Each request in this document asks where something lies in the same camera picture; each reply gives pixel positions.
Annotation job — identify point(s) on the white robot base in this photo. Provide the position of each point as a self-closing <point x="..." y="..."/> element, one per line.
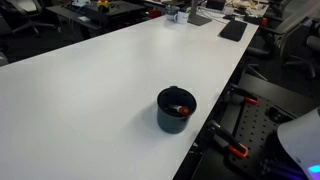
<point x="300" y="143"/>

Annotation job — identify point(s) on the yellow and red emergency button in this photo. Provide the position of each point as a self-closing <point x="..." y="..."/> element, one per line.
<point x="102" y="4"/>

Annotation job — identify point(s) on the black box with red part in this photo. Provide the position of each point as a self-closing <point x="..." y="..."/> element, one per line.
<point x="253" y="19"/>

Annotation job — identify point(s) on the dark blue mug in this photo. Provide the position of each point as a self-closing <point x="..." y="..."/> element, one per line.
<point x="170" y="125"/>

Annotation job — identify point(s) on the black desk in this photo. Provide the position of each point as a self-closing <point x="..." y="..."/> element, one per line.
<point x="96" y="16"/>

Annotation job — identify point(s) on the small red object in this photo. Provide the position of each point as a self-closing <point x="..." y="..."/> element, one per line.
<point x="154" y="13"/>

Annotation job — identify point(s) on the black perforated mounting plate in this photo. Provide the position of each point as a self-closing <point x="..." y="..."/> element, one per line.
<point x="253" y="123"/>

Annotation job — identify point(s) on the dark grey mug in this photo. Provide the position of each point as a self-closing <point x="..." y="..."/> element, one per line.
<point x="170" y="11"/>

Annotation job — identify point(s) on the grey office chair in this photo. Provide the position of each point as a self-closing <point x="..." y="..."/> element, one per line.
<point x="293" y="30"/>

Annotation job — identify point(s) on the white mug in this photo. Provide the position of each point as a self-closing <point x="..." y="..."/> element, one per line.
<point x="182" y="17"/>

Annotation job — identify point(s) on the black office chair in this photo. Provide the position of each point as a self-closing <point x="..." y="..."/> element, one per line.
<point x="23" y="13"/>

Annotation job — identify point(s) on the grey monitor stand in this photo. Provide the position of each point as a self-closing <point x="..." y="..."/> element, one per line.
<point x="197" y="17"/>

